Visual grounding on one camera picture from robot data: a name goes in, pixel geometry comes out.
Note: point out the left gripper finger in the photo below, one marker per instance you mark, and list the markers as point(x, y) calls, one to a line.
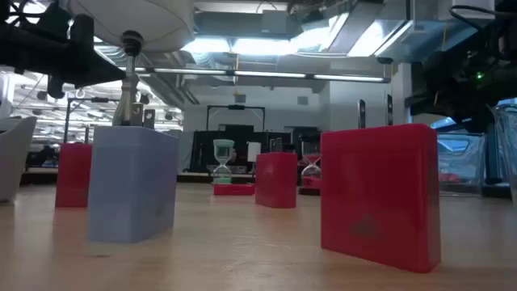
point(97, 70)

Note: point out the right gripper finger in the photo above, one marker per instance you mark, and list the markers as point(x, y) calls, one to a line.
point(426, 105)

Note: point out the red plug charger block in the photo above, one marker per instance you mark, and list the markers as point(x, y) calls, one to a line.
point(276, 182)
point(72, 174)
point(379, 194)

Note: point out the blue plug charger block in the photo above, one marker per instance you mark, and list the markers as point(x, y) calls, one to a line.
point(129, 186)

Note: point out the red sand hourglass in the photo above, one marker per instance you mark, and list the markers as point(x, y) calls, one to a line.
point(311, 183)

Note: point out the green sand hourglass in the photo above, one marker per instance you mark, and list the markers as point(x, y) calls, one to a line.
point(223, 178)

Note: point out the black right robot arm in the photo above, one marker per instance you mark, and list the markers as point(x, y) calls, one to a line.
point(497, 24)

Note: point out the metal lamp pole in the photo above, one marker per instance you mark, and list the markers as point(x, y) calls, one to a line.
point(128, 93)

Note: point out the clear plastic box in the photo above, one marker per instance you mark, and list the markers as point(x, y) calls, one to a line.
point(460, 161)

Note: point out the tall clear plastic container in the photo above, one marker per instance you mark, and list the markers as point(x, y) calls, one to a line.
point(507, 153)

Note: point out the red item in clear box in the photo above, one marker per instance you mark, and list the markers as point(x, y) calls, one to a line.
point(449, 178)

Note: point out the white plastic bin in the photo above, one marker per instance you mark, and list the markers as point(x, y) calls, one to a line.
point(14, 161)

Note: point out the black desk partition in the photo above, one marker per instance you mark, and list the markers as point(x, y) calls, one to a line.
point(202, 149)

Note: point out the long ceiling light strip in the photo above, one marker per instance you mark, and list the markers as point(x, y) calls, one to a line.
point(266, 74)

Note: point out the grey ceiling box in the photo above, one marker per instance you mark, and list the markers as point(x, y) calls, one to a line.
point(274, 22)

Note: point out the white rectangular sheet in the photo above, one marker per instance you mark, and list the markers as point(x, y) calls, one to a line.
point(254, 151)

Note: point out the red flat rectangular box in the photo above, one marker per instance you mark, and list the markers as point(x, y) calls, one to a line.
point(233, 190)

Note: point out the black dome ceiling camera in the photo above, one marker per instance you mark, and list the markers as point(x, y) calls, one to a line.
point(384, 60)

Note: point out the silver ceiling duct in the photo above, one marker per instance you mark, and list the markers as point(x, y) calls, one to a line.
point(363, 40)

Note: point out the grey wall vent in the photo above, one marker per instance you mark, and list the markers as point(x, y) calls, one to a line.
point(302, 100)
point(240, 98)

